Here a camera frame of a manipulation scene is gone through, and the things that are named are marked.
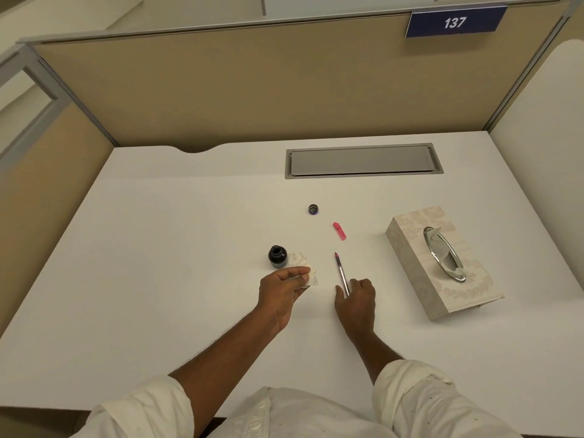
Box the person's left hand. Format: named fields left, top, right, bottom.
left=255, top=266, right=313, bottom=334

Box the person's right hand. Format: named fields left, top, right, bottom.
left=334, top=278, right=377, bottom=346

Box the silver fountain pen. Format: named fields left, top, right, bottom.
left=335, top=252, right=351, bottom=298

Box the white tissue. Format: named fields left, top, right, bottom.
left=286, top=252, right=320, bottom=288
left=426, top=228, right=465, bottom=276

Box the person's right forearm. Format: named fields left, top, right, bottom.
left=352, top=332, right=407, bottom=386

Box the person's left forearm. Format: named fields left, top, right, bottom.
left=168, top=309, right=280, bottom=435

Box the beige patterned tissue box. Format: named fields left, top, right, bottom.
left=385, top=205, right=506, bottom=322

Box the white tissue in box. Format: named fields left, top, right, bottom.
left=426, top=228, right=465, bottom=276

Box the white shirt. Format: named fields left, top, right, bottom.
left=68, top=359, right=525, bottom=438

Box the beige desk partition panel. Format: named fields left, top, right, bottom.
left=18, top=0, right=576, bottom=154

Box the white side partition panel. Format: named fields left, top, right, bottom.
left=487, top=38, right=584, bottom=292

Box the beige side partition with glass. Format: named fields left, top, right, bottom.
left=0, top=43, right=120, bottom=338

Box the blue number sign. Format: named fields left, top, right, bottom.
left=405, top=6, right=508, bottom=39

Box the grey desk cable tray cover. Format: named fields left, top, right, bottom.
left=285, top=142, right=444, bottom=180

